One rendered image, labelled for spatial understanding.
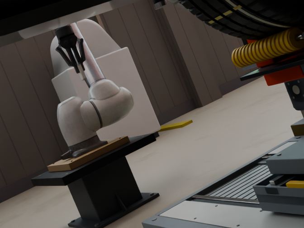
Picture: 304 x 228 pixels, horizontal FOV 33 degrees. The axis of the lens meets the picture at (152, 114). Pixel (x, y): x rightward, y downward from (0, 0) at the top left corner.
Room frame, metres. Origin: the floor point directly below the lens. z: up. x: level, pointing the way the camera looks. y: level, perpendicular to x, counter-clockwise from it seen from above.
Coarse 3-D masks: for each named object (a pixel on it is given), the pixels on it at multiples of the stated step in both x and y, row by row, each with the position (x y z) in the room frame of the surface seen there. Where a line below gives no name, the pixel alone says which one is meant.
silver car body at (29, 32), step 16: (0, 0) 1.02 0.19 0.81; (16, 0) 1.05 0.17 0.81; (32, 0) 1.08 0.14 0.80; (48, 0) 1.11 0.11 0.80; (64, 0) 1.04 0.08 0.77; (80, 0) 1.05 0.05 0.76; (96, 0) 1.07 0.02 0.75; (112, 0) 1.09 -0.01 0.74; (128, 0) 1.18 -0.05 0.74; (0, 16) 1.07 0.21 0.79; (16, 16) 0.99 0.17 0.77; (32, 16) 1.01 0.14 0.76; (48, 16) 1.02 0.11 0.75; (64, 16) 1.04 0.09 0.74; (80, 16) 1.12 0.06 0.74; (0, 32) 0.97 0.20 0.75; (16, 32) 1.00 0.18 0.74; (32, 32) 1.07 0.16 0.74
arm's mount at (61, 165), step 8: (112, 144) 2.41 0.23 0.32; (120, 144) 2.42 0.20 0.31; (88, 152) 2.41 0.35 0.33; (96, 152) 2.36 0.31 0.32; (104, 152) 2.38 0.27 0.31; (64, 160) 2.51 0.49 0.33; (72, 160) 2.36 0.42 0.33; (80, 160) 2.32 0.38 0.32; (88, 160) 2.34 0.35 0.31; (48, 168) 2.56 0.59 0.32; (56, 168) 2.46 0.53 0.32; (64, 168) 2.36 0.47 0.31; (72, 168) 2.29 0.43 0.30
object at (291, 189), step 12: (264, 180) 1.41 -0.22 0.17; (276, 180) 1.33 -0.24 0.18; (288, 180) 1.32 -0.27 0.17; (300, 180) 1.34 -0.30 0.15; (264, 192) 1.36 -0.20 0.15; (276, 192) 1.31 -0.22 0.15; (288, 192) 1.27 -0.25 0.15; (300, 192) 1.23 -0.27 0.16; (264, 204) 1.38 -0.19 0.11; (276, 204) 1.33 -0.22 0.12; (288, 204) 1.29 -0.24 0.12; (300, 204) 1.25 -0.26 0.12
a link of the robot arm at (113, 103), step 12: (72, 24) 2.70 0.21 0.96; (84, 48) 2.65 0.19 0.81; (84, 72) 2.61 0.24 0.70; (96, 72) 2.60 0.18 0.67; (96, 84) 2.55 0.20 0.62; (108, 84) 2.55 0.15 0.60; (96, 96) 2.52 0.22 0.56; (108, 96) 2.52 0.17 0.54; (120, 96) 2.53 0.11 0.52; (132, 96) 2.58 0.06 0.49; (96, 108) 2.48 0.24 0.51; (108, 108) 2.49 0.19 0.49; (120, 108) 2.52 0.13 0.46; (132, 108) 2.59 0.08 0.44; (108, 120) 2.51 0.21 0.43
